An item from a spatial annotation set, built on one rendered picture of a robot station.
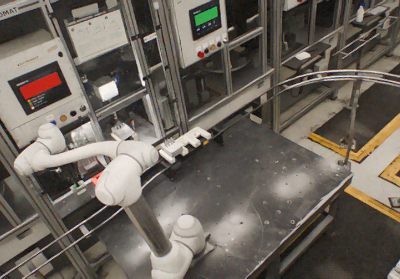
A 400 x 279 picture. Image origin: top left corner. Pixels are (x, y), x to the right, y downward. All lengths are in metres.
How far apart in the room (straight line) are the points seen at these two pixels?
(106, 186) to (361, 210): 2.29
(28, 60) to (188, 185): 1.26
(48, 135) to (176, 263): 0.90
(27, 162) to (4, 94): 0.34
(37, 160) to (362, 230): 2.39
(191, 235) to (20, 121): 1.05
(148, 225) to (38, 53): 0.98
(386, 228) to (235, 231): 1.39
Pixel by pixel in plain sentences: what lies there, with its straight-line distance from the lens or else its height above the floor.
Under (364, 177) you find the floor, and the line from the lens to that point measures 3.46.
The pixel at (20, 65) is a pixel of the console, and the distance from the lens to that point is 1.87.
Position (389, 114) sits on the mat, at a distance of 4.24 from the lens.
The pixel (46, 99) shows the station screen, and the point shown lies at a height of 1.57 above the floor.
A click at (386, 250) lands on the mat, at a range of 3.00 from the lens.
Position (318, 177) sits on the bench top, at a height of 0.68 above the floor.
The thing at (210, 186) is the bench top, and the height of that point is 0.68.
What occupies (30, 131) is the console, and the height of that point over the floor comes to 1.44.
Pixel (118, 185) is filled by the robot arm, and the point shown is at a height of 1.47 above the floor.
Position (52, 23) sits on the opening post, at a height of 1.89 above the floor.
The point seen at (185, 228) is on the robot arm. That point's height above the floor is 0.95.
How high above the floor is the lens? 2.43
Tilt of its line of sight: 40 degrees down
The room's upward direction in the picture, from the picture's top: 10 degrees counter-clockwise
